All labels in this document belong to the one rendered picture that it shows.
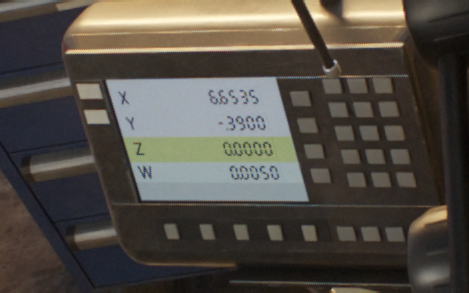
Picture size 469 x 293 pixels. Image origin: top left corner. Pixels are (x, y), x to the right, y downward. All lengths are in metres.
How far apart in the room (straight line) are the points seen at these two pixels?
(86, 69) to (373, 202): 0.26
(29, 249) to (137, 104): 1.79
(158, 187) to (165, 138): 0.05
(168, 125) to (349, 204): 0.16
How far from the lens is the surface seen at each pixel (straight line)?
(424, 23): 1.41
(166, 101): 2.28
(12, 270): 4.06
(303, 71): 2.20
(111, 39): 2.28
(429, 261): 1.45
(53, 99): 3.44
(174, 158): 2.31
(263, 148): 2.26
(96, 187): 3.56
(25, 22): 3.35
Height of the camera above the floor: 2.77
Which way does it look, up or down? 43 degrees down
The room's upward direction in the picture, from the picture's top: 29 degrees counter-clockwise
